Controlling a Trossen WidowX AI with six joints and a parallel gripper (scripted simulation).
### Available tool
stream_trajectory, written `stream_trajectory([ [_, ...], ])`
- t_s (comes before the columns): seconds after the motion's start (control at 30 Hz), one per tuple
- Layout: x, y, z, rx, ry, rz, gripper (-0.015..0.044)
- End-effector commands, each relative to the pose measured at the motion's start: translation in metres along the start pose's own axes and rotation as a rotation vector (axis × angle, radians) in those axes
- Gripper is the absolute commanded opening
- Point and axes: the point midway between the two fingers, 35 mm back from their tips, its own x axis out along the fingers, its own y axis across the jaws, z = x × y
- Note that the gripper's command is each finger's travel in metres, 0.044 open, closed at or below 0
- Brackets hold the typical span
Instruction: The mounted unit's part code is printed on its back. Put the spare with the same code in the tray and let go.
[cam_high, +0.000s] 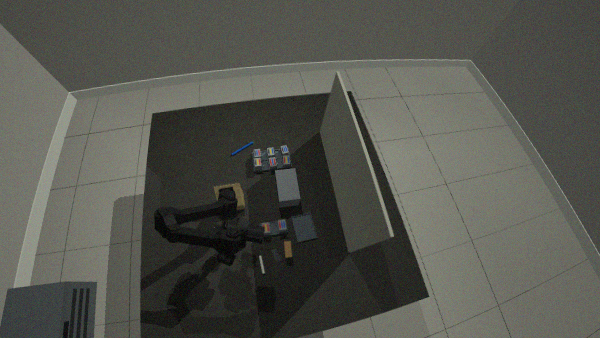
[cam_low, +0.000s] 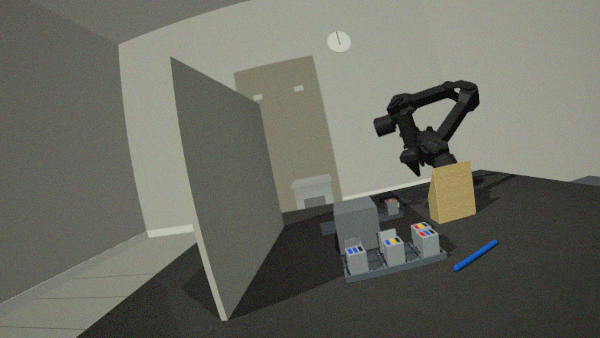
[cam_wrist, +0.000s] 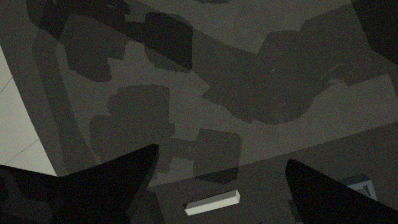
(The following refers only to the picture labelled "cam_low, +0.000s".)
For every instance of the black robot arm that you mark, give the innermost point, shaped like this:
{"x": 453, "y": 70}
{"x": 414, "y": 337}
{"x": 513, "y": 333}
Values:
{"x": 434, "y": 145}

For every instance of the large beige flat panel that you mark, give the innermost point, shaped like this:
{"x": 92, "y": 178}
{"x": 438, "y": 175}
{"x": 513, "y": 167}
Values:
{"x": 227, "y": 179}

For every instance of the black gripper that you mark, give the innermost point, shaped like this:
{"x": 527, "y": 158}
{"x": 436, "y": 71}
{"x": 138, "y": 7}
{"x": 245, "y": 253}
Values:
{"x": 413, "y": 155}

